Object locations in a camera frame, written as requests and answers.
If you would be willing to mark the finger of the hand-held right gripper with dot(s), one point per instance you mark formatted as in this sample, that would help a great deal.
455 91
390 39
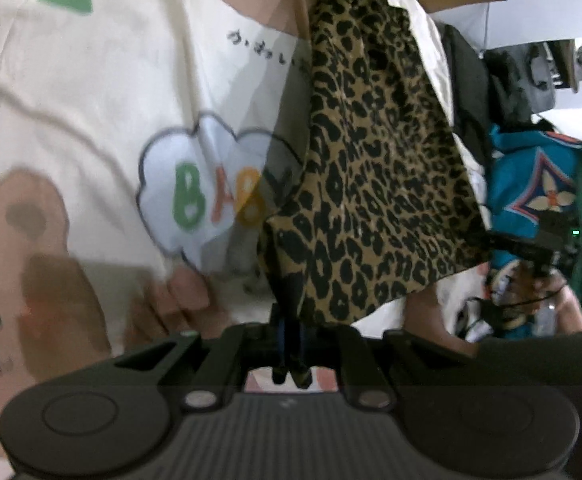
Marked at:
516 247

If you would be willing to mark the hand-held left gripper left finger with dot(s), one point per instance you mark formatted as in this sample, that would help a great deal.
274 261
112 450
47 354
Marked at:
277 345

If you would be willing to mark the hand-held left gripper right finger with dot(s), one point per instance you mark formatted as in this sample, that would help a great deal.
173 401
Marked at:
321 345

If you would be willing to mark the leopard print garment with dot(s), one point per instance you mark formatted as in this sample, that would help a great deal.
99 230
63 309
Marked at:
371 160

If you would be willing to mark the person's right hand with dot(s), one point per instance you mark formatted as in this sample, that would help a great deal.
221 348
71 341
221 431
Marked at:
566 312

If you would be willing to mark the teal patterned cloth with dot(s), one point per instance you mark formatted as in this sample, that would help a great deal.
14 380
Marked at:
521 180

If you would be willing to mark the person's bare leg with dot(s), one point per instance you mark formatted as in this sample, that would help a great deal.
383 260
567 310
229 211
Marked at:
436 320

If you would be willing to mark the dark grey garment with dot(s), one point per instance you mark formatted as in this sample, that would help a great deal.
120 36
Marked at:
508 85

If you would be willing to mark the black sweater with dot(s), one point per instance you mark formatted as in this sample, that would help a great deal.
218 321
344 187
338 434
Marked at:
466 90

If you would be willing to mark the cream bear print blanket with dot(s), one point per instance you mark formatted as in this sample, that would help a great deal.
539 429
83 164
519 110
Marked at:
96 85

